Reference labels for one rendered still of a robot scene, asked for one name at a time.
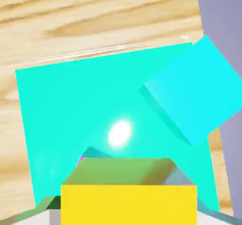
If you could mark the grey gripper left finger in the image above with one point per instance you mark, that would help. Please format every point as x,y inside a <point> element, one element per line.
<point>53,212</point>

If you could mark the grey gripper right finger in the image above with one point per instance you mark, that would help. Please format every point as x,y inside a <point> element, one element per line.
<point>208,218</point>

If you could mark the small yellow cube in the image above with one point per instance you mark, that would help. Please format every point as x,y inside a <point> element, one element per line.
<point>128,204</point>

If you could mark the small cyan cube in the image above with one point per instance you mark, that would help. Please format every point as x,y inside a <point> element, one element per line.
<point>196,89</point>

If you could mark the large turquoise box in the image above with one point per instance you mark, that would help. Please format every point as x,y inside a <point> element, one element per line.
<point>79,104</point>

